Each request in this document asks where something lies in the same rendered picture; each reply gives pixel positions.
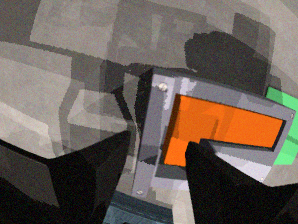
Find orange l-shaped part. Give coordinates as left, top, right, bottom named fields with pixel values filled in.
left=162, top=93, right=283, bottom=167

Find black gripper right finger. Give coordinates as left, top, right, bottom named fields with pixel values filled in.
left=185, top=141, right=298, bottom=224

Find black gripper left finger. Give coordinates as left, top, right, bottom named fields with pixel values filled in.
left=0, top=129, right=132, bottom=224

